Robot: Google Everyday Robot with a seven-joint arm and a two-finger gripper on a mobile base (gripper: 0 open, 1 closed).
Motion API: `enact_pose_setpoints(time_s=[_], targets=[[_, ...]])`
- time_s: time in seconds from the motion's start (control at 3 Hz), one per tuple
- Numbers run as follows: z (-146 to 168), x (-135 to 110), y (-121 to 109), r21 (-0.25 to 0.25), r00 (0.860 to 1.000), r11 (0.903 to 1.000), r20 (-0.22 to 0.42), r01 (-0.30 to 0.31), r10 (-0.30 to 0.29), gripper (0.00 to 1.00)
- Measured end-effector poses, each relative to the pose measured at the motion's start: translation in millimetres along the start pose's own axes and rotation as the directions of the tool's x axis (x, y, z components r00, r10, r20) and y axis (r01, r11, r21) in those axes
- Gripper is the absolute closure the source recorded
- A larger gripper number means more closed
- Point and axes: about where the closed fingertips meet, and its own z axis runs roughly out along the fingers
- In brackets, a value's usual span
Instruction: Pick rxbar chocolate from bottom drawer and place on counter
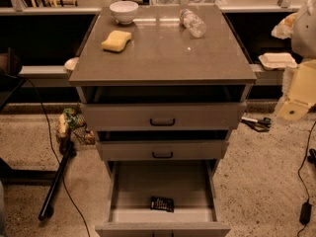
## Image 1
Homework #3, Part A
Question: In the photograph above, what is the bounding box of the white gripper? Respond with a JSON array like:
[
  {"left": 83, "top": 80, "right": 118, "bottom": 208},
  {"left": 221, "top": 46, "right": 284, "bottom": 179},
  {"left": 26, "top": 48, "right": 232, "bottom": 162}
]
[{"left": 276, "top": 59, "right": 316, "bottom": 121}]

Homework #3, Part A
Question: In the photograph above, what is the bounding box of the dark rxbar chocolate bar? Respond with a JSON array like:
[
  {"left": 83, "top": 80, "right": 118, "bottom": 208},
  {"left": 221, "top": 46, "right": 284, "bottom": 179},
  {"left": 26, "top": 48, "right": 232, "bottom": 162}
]
[{"left": 150, "top": 197, "right": 174, "bottom": 212}]

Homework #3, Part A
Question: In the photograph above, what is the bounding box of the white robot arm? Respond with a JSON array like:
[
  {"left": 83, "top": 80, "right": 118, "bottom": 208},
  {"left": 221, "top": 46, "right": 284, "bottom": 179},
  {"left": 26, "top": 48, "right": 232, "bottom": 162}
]
[{"left": 275, "top": 0, "right": 316, "bottom": 121}]

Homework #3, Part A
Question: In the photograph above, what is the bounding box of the top grey drawer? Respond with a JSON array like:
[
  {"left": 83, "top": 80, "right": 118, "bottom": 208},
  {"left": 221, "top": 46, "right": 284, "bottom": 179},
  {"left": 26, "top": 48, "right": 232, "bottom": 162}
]
[{"left": 81, "top": 103, "right": 246, "bottom": 131}]

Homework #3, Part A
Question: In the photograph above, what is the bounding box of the grey drawer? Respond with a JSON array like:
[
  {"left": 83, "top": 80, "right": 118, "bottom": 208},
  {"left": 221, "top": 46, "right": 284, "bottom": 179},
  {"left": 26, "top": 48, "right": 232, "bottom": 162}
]
[
  {"left": 96, "top": 140, "right": 229, "bottom": 161},
  {"left": 95, "top": 160, "right": 230, "bottom": 237},
  {"left": 81, "top": 103, "right": 246, "bottom": 131}
]

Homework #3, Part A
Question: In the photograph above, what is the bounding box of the bottom grey drawer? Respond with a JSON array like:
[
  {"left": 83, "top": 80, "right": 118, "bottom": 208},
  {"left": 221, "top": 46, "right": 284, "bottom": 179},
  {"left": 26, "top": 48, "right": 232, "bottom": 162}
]
[{"left": 95, "top": 160, "right": 230, "bottom": 237}]

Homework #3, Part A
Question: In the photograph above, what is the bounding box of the grey drawer cabinet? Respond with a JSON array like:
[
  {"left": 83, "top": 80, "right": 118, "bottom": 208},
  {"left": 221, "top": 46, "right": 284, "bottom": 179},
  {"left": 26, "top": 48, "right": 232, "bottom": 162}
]
[{"left": 68, "top": 4, "right": 258, "bottom": 237}]

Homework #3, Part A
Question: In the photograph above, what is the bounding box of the middle grey drawer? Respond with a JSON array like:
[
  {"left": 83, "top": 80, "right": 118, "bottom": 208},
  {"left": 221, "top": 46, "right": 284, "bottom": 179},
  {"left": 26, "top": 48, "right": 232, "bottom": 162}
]
[{"left": 96, "top": 140, "right": 229, "bottom": 161}]

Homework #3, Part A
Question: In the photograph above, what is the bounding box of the white foam takeout container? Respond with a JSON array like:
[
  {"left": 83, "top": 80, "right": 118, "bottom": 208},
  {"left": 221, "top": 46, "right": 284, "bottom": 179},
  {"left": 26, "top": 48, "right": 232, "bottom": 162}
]
[{"left": 259, "top": 52, "right": 297, "bottom": 70}]

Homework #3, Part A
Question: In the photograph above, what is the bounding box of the clear plastic bottle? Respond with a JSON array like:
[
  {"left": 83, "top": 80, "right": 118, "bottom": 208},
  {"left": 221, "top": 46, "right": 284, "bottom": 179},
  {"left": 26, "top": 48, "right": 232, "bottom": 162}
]
[{"left": 180, "top": 9, "right": 206, "bottom": 39}]

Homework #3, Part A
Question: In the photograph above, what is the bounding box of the yellow sponge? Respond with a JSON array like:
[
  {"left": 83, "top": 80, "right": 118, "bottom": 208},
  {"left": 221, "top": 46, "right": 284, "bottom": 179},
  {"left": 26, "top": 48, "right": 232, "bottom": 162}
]
[{"left": 101, "top": 31, "right": 131, "bottom": 52}]

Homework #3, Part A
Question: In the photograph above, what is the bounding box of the white ceramic bowl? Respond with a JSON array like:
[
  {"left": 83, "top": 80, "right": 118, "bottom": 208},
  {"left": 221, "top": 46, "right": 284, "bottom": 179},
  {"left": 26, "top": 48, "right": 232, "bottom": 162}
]
[{"left": 110, "top": 1, "right": 138, "bottom": 25}]

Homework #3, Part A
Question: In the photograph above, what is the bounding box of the white round plate edge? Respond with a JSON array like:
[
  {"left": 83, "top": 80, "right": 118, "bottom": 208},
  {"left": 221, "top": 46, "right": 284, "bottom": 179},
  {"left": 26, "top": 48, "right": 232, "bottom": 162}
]
[{"left": 64, "top": 57, "right": 79, "bottom": 71}]

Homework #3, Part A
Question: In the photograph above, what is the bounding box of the black power adapter with cable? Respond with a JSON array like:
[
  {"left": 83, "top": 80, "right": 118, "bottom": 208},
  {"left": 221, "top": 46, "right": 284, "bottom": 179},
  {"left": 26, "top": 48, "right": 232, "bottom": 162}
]
[{"left": 296, "top": 120, "right": 316, "bottom": 237}]

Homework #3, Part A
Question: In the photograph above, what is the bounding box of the wire basket with snacks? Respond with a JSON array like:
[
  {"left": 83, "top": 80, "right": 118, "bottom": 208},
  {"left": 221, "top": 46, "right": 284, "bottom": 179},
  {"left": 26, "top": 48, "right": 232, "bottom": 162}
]
[{"left": 56, "top": 108, "right": 96, "bottom": 145}]

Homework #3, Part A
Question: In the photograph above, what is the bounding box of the black cable on left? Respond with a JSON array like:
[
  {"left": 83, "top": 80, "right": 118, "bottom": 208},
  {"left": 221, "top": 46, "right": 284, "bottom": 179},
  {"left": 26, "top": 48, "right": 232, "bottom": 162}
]
[{"left": 19, "top": 76, "right": 92, "bottom": 237}]

